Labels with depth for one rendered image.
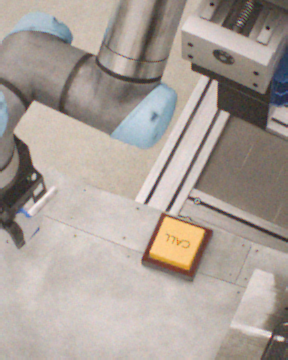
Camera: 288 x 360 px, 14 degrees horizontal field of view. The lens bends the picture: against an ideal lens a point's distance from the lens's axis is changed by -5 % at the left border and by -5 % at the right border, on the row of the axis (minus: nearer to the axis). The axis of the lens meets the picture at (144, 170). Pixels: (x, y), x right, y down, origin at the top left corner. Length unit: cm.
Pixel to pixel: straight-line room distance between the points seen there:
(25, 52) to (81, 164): 136
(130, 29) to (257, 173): 122
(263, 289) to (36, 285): 34
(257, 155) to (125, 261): 78
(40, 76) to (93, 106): 7
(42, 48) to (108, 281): 50
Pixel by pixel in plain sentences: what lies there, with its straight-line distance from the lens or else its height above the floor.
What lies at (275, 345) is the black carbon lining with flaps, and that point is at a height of 88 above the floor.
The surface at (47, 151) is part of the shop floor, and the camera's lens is 263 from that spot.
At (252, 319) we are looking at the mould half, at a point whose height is 89.
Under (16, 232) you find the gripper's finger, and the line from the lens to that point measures 143.
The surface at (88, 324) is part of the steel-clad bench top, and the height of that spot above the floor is 80.
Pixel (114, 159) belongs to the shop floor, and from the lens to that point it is 261.
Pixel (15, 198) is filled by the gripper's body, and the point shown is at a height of 109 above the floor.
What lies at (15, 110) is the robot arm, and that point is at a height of 126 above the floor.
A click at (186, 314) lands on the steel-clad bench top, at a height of 80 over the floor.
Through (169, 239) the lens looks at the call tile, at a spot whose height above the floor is 84.
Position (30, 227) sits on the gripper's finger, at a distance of 149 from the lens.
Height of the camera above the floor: 237
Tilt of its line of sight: 66 degrees down
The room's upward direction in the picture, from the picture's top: 4 degrees counter-clockwise
